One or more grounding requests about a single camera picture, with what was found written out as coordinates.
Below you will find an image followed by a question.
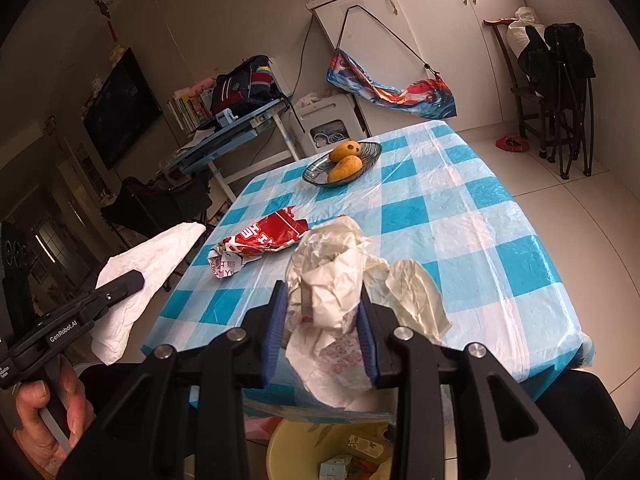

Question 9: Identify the dark striped backpack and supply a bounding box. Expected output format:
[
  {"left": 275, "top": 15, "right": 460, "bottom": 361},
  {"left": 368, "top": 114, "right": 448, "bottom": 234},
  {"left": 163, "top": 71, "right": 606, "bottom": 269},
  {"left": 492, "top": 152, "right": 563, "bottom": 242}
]
[{"left": 210, "top": 54, "right": 282, "bottom": 117}]

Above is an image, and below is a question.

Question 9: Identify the yellow plastic basin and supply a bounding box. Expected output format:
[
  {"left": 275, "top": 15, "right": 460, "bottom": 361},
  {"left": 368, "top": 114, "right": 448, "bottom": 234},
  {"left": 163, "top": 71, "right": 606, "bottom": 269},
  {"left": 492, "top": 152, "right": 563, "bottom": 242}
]
[{"left": 266, "top": 420, "right": 395, "bottom": 479}]

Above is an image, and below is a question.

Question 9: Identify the black jacket on chair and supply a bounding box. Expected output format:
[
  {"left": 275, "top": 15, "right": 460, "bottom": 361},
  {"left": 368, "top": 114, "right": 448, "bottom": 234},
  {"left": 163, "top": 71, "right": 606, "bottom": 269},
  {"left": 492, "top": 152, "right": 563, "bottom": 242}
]
[{"left": 518, "top": 23, "right": 596, "bottom": 108}]

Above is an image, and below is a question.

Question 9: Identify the blue study desk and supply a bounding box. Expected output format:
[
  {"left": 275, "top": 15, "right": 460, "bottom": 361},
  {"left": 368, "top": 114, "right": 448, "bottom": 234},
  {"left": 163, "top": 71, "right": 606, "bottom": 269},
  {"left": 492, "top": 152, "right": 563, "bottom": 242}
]
[{"left": 158, "top": 96, "right": 300, "bottom": 202}]

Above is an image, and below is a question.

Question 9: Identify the person's left hand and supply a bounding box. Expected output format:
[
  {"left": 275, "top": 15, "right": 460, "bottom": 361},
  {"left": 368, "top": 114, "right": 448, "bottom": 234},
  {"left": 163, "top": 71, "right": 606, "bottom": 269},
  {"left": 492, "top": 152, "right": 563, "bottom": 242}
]
[{"left": 12, "top": 353, "right": 97, "bottom": 477}]

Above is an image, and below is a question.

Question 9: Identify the white plastic stool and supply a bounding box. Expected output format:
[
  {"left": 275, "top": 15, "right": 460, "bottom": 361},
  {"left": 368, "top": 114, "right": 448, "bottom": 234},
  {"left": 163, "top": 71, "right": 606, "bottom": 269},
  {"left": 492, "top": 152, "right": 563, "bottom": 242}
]
[{"left": 291, "top": 93, "right": 368, "bottom": 157}]

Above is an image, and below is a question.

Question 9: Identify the red snack bag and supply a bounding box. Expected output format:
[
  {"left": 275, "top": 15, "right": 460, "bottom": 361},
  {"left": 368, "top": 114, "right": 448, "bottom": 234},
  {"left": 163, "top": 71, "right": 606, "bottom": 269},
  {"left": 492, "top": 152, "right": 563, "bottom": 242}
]
[{"left": 207, "top": 206, "right": 309, "bottom": 280}]

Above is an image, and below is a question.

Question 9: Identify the wooden chair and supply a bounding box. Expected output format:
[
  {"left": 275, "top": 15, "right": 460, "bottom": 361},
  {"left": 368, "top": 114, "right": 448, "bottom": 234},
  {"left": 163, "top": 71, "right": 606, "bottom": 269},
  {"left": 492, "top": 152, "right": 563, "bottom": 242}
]
[{"left": 483, "top": 18, "right": 549, "bottom": 152}]

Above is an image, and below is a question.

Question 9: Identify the green label packet in basin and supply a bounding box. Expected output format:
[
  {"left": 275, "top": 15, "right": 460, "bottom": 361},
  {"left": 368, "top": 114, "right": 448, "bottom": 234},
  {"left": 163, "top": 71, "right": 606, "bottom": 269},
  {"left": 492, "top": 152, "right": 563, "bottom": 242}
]
[{"left": 346, "top": 434, "right": 392, "bottom": 464}]

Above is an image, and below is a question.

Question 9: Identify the small carton in basin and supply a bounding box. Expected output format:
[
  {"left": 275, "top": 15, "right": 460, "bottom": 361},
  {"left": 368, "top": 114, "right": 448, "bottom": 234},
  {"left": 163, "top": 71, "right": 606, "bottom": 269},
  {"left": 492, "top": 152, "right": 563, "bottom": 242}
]
[{"left": 318, "top": 454, "right": 352, "bottom": 480}]

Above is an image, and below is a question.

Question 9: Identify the blue white checkered tablecloth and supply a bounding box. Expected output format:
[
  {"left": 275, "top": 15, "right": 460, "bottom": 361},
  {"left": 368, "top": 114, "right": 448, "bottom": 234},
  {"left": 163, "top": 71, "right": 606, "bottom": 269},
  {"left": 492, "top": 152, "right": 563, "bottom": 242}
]
[{"left": 141, "top": 120, "right": 594, "bottom": 424}]

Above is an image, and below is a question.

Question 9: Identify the red object on floor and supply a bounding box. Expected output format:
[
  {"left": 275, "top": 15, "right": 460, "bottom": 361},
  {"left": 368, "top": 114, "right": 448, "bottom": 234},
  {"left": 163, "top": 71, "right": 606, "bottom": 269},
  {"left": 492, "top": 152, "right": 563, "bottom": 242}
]
[{"left": 495, "top": 136, "right": 530, "bottom": 153}]

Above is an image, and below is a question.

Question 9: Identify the dark glass fruit plate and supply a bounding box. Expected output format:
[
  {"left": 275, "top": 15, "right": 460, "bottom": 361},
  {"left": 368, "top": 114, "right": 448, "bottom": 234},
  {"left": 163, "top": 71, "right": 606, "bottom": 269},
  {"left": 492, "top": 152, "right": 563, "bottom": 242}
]
[{"left": 303, "top": 141, "right": 382, "bottom": 188}]

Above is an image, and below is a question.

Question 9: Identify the white paper tissue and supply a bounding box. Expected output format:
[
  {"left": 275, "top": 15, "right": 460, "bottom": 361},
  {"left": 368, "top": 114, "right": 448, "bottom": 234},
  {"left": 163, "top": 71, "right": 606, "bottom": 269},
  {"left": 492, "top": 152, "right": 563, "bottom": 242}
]
[{"left": 89, "top": 221, "right": 207, "bottom": 366}]

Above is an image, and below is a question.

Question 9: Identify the white plastic bag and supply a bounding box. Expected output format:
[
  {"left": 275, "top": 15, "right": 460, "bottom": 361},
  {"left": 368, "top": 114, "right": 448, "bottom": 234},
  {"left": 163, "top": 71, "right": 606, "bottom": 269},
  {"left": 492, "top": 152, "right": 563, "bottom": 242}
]
[{"left": 285, "top": 216, "right": 452, "bottom": 413}]

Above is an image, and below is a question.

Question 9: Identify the yellow mango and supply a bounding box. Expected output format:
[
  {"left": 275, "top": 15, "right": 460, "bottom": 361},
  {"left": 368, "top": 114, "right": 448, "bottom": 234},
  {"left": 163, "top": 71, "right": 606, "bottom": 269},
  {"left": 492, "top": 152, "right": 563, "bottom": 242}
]
[
  {"left": 329, "top": 141, "right": 361, "bottom": 164},
  {"left": 328, "top": 155, "right": 363, "bottom": 183}
]

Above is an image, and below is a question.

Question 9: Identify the white sack on chair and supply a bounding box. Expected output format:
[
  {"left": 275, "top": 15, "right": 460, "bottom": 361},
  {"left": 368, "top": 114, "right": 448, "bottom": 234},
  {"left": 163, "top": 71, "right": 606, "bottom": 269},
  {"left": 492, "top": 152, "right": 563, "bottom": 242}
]
[{"left": 506, "top": 6, "right": 544, "bottom": 58}]

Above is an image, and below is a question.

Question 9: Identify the black folding chair right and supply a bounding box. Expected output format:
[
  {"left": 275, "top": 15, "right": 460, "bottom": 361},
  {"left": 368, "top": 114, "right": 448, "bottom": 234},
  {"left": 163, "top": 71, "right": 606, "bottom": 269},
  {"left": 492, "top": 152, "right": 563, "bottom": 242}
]
[{"left": 544, "top": 75, "right": 594, "bottom": 180}]

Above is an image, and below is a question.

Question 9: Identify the row of books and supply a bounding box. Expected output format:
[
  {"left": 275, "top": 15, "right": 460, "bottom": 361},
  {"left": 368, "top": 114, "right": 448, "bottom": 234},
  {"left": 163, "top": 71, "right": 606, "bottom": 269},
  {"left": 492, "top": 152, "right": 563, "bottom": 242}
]
[{"left": 167, "top": 87, "right": 210, "bottom": 133}]

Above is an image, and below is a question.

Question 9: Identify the black folding chair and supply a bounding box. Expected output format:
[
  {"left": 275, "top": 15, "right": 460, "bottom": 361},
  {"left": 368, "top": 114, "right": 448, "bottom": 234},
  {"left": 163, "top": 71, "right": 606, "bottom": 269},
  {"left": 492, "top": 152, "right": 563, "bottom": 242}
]
[
  {"left": 101, "top": 172, "right": 214, "bottom": 238},
  {"left": 544, "top": 75, "right": 594, "bottom": 180}
]

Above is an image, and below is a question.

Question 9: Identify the colourful hanging tote bag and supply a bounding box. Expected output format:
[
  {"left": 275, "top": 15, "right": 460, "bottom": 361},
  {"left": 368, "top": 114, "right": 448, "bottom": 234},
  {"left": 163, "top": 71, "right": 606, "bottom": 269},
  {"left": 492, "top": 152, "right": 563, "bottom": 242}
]
[{"left": 326, "top": 49, "right": 457, "bottom": 120}]

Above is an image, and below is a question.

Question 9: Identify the wall mounted black television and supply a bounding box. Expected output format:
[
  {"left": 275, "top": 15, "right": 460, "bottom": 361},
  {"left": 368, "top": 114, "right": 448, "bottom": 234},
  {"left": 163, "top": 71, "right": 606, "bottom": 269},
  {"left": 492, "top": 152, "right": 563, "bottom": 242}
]
[{"left": 82, "top": 48, "right": 162, "bottom": 169}]

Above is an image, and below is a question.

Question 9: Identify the white cabinet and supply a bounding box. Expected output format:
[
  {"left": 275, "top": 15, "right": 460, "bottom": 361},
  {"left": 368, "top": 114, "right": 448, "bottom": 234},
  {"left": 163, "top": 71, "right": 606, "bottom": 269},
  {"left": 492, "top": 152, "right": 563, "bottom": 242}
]
[{"left": 308, "top": 0, "right": 525, "bottom": 142}]

